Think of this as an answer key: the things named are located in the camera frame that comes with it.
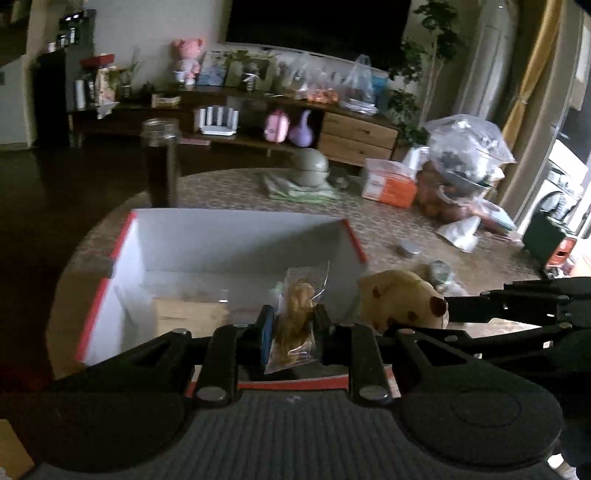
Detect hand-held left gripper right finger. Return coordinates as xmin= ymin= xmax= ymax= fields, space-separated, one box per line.
xmin=314 ymin=306 xmax=482 ymax=409

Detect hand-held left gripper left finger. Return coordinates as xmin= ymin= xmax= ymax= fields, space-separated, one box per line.
xmin=82 ymin=304 xmax=278 ymax=409

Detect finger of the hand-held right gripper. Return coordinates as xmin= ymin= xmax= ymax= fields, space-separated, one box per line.
xmin=444 ymin=276 xmax=573 ymax=324
xmin=455 ymin=324 xmax=573 ymax=366

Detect clear snack packet white label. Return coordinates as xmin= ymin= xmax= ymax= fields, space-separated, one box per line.
xmin=264 ymin=262 xmax=331 ymax=376

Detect tan plush toy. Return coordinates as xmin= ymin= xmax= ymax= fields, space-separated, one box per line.
xmin=357 ymin=270 xmax=451 ymax=334

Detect white cardboard box red edge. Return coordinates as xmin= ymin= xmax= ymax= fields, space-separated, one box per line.
xmin=75 ymin=208 xmax=403 ymax=400

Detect dark green bin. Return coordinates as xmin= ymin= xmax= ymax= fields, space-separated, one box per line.
xmin=521 ymin=211 xmax=570 ymax=274

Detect small glass jar metal lid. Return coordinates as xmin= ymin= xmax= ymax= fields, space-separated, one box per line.
xmin=427 ymin=260 xmax=456 ymax=292

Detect stack of colourful booklets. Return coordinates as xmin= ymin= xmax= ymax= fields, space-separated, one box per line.
xmin=475 ymin=202 xmax=519 ymax=237

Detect crumpled white tissue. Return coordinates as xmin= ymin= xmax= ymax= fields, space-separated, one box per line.
xmin=436 ymin=216 xmax=482 ymax=254

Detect white washing machine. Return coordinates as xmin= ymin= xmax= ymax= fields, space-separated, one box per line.
xmin=525 ymin=137 xmax=585 ymax=223

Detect folded green and white cloth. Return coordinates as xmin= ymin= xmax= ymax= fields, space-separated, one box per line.
xmin=262 ymin=172 xmax=343 ymax=204

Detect large clear zip bag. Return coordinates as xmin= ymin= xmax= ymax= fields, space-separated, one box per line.
xmin=424 ymin=114 xmax=516 ymax=195

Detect orange and white tissue pack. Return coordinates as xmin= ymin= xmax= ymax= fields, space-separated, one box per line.
xmin=361 ymin=158 xmax=419 ymax=209

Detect wooden media cabinet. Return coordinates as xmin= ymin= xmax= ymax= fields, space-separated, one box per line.
xmin=69 ymin=85 xmax=400 ymax=168

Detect purple toy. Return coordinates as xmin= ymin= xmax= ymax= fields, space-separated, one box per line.
xmin=288 ymin=110 xmax=316 ymax=148

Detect tall glass jar dark liquid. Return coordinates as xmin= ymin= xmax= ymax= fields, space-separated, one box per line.
xmin=140 ymin=117 xmax=182 ymax=209

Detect pink toy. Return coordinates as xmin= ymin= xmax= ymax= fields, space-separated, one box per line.
xmin=264 ymin=109 xmax=292 ymax=143

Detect white router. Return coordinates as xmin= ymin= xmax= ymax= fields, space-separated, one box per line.
xmin=193 ymin=106 xmax=240 ymax=137

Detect yellow curtain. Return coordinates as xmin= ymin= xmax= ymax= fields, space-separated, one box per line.
xmin=501 ymin=0 xmax=563 ymax=140

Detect white standing air conditioner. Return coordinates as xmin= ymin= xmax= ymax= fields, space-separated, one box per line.
xmin=454 ymin=0 xmax=519 ymax=121

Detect clear plastic bag orange contents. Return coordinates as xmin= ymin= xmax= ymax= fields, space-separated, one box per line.
xmin=276 ymin=52 xmax=343 ymax=101

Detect green indoor tree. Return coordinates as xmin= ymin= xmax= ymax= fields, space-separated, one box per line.
xmin=387 ymin=0 xmax=463 ymax=145

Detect black television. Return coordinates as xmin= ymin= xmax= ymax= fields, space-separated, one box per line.
xmin=225 ymin=0 xmax=413 ymax=73

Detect red tray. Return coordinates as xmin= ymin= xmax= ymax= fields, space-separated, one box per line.
xmin=80 ymin=52 xmax=116 ymax=70

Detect dark tall cabinet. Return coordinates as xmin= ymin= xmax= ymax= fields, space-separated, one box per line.
xmin=31 ymin=48 xmax=71 ymax=149

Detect photo frame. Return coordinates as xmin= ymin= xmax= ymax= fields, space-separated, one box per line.
xmin=225 ymin=52 xmax=278 ymax=92

